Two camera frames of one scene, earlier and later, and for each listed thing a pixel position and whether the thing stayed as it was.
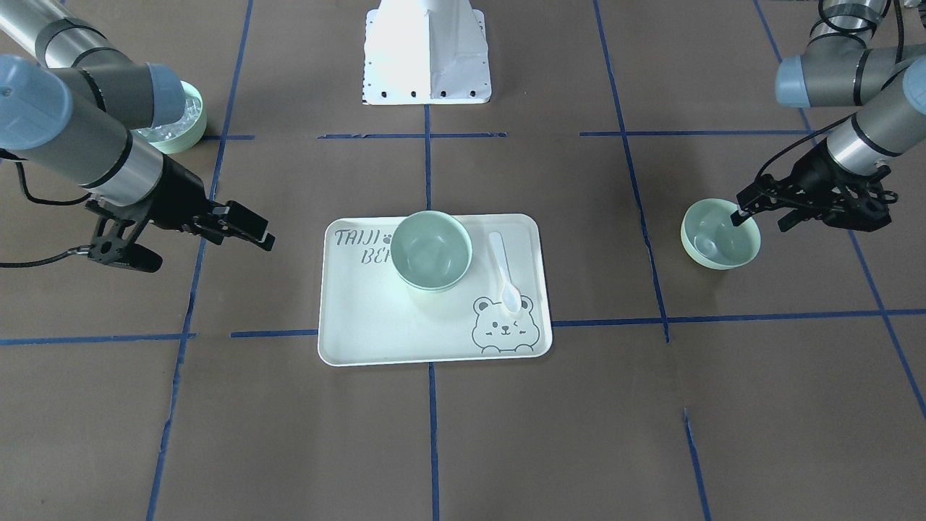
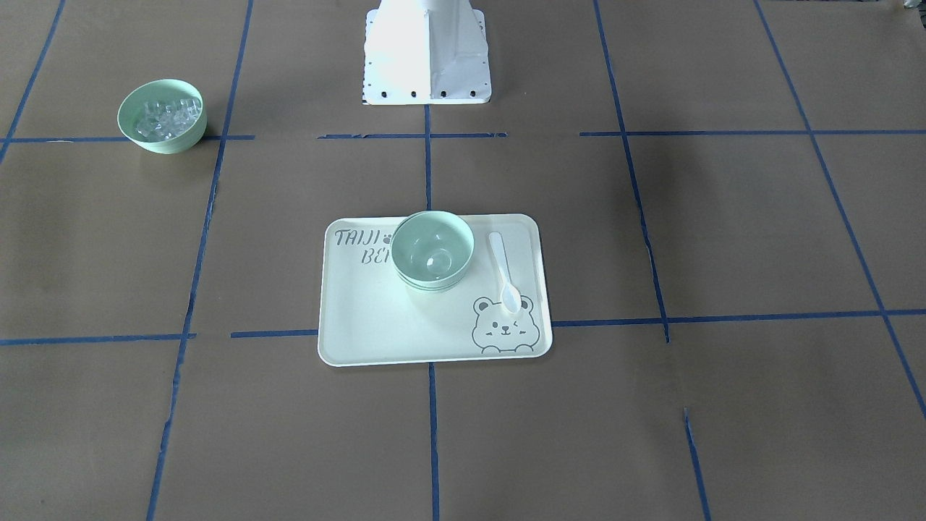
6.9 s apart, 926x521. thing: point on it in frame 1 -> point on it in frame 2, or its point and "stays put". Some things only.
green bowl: [710, 237] -> [431, 250]
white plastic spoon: [511, 297] stays put
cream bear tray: [370, 314] stays put
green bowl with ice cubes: [183, 132] stays put
